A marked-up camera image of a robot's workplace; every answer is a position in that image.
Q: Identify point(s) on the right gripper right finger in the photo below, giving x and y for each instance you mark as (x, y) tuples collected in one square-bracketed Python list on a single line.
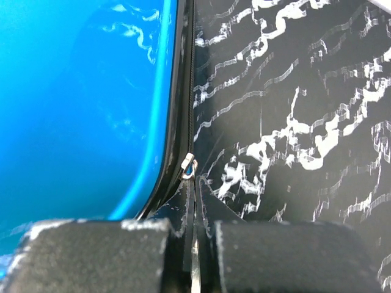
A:
[(240, 256)]

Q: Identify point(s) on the black marble pattern mat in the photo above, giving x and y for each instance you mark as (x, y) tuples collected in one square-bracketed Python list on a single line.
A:
[(292, 113)]

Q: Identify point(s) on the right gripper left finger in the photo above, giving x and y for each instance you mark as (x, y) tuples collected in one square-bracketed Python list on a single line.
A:
[(79, 255)]

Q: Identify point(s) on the blue hard-shell suitcase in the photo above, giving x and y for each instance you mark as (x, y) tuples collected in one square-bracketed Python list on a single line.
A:
[(96, 109)]

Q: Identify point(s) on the silver zipper pull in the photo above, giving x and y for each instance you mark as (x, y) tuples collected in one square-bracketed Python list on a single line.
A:
[(189, 166)]

